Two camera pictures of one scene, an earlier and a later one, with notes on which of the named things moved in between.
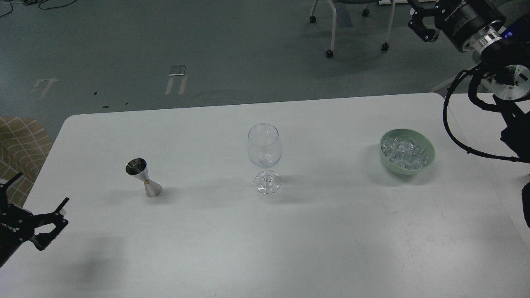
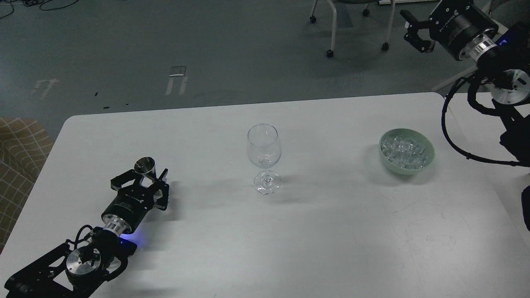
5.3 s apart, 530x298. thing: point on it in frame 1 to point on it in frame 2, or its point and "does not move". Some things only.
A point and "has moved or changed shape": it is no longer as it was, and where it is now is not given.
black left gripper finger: [41, 240] to [162, 185]
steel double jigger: [138, 167] has moved or changed shape
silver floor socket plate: [177, 70] does not move
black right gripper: [459, 19] to [455, 24]
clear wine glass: [265, 149] does not move
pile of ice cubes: [406, 154] does not move
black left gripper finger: [3, 187] to [117, 181]
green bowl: [406, 151] does not move
